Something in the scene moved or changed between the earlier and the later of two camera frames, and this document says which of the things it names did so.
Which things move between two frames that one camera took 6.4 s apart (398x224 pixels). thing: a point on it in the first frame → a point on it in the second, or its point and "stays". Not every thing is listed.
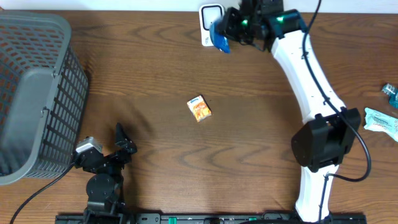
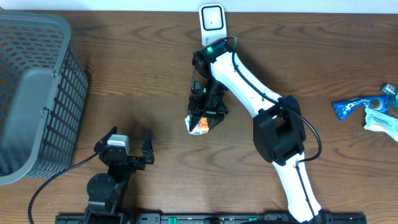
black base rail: (205, 218) stays
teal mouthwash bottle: (392, 95) stays
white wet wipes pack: (377, 121) stays
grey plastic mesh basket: (43, 94) stays
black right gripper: (226, 26) → (197, 110)
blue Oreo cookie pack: (219, 39) → (346, 107)
